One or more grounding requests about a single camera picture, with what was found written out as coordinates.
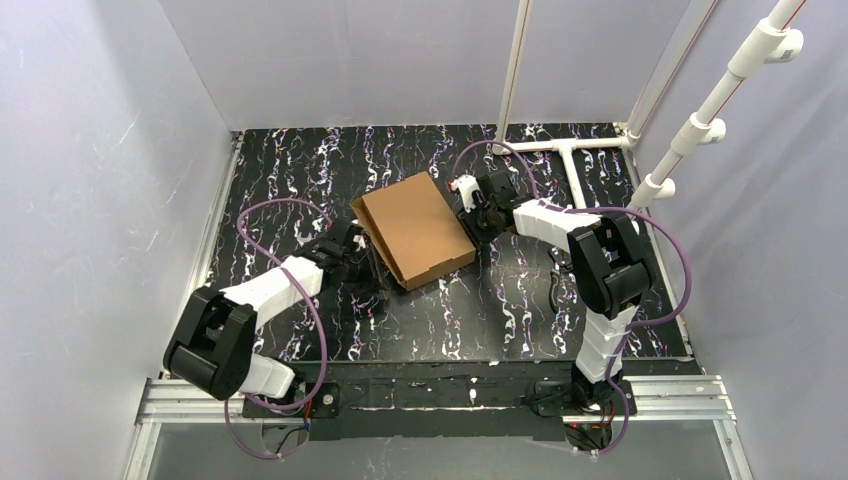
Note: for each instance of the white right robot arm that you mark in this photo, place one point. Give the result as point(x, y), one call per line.
point(607, 260)

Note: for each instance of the brown cardboard box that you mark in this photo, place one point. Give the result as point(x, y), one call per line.
point(414, 231)

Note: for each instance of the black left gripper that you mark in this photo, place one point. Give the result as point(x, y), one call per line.
point(361, 266)

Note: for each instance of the white PVC camera pole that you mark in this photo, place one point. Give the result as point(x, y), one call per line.
point(771, 40)

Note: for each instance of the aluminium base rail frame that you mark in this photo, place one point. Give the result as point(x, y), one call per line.
point(456, 399)

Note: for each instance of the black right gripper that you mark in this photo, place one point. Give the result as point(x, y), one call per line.
point(477, 216)

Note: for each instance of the black handled pliers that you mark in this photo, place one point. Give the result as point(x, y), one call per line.
point(562, 294)

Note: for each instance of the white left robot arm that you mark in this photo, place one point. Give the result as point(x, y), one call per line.
point(212, 344)

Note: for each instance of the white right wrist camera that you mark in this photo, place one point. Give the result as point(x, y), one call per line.
point(465, 186)

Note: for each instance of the white PVC pipe frame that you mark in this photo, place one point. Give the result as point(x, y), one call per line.
point(698, 12)

